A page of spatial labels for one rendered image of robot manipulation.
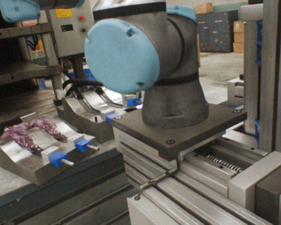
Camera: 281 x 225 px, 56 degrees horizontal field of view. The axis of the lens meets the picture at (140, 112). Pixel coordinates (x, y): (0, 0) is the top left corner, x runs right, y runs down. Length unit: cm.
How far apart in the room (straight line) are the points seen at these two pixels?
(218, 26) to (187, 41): 759
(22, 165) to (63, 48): 109
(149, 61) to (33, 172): 63
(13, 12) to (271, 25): 49
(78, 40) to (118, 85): 153
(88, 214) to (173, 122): 75
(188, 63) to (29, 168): 61
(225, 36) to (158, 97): 750
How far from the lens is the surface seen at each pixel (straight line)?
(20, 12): 60
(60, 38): 189
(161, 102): 54
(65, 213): 114
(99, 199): 118
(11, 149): 104
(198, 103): 56
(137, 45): 37
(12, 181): 100
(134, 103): 109
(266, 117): 61
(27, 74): 177
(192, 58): 54
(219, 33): 811
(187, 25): 53
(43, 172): 92
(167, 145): 48
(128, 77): 39
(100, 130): 107
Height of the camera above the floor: 126
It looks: 20 degrees down
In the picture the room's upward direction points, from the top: 8 degrees counter-clockwise
